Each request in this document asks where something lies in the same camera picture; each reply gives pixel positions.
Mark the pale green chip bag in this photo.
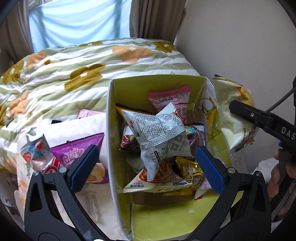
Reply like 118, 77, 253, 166
212, 74, 260, 155

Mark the red white round-logo snack bag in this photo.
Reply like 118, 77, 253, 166
42, 157, 61, 174

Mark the white frosted snack pack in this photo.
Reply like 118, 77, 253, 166
76, 183, 114, 224

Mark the blue cartoon snack bag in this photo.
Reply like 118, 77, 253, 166
20, 135, 53, 172

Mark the grey white printed snack bag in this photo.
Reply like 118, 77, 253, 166
121, 102, 192, 181

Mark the right hand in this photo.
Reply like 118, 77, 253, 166
268, 149, 295, 219

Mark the purple potato chip bag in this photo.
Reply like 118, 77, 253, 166
50, 133, 109, 186

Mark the gold pizza snack bag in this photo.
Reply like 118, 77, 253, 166
176, 157, 204, 190

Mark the orange white triangular snack bag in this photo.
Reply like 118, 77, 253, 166
123, 159, 194, 193

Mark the pink snack bag in box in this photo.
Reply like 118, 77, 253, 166
147, 85, 191, 124

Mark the pink phone case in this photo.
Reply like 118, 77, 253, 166
77, 109, 105, 119

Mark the green cardboard box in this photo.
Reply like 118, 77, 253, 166
106, 75, 254, 240

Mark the floral green striped blanket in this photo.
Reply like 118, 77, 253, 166
1, 38, 198, 173

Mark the beige curtain right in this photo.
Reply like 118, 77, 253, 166
129, 0, 186, 43

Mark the beige curtain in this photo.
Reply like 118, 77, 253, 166
0, 0, 34, 63
129, 0, 186, 43

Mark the beige curtain left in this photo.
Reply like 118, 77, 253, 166
0, 0, 34, 63

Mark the light blue window cloth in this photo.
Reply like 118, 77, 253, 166
29, 1, 132, 52

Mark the black cable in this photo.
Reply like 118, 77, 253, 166
264, 87, 296, 112

